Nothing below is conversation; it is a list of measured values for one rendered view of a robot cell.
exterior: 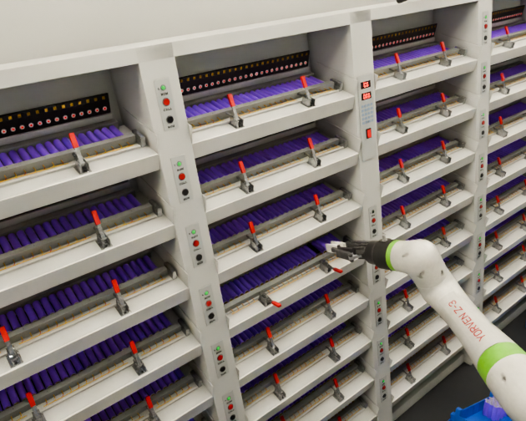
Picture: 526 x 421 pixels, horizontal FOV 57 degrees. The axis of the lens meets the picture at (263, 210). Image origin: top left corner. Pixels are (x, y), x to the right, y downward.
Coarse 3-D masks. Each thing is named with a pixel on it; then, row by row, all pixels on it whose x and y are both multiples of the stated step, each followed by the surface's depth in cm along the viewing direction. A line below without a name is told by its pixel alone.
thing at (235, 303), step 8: (320, 256) 172; (328, 256) 173; (304, 264) 168; (312, 264) 169; (288, 272) 164; (296, 272) 165; (272, 280) 161; (280, 280) 161; (256, 288) 157; (264, 288) 158; (280, 288) 160; (240, 296) 154; (248, 296) 155; (256, 296) 157; (232, 304) 151; (240, 304) 154
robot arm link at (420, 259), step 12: (396, 240) 144; (420, 240) 136; (396, 252) 139; (408, 252) 135; (420, 252) 133; (432, 252) 133; (396, 264) 139; (408, 264) 134; (420, 264) 133; (432, 264) 133; (444, 264) 137; (420, 276) 135; (432, 276) 134; (444, 276) 136
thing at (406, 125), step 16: (400, 96) 196; (416, 96) 200; (432, 96) 202; (448, 96) 203; (464, 96) 202; (384, 112) 188; (400, 112) 177; (416, 112) 188; (432, 112) 192; (448, 112) 190; (464, 112) 196; (384, 128) 178; (400, 128) 177; (416, 128) 182; (432, 128) 186; (384, 144) 171; (400, 144) 177
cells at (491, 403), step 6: (486, 402) 213; (492, 402) 213; (486, 408) 213; (492, 408) 212; (498, 408) 210; (486, 414) 214; (492, 414) 211; (498, 414) 211; (504, 414) 215; (498, 420) 211
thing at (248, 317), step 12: (336, 228) 186; (348, 240) 180; (360, 240) 177; (288, 252) 176; (264, 264) 170; (336, 264) 173; (348, 264) 173; (360, 264) 179; (300, 276) 166; (312, 276) 167; (324, 276) 167; (336, 276) 172; (288, 288) 162; (300, 288) 162; (312, 288) 166; (276, 300) 157; (288, 300) 160; (240, 312) 152; (252, 312) 152; (264, 312) 154; (228, 324) 145; (240, 324) 149; (252, 324) 153
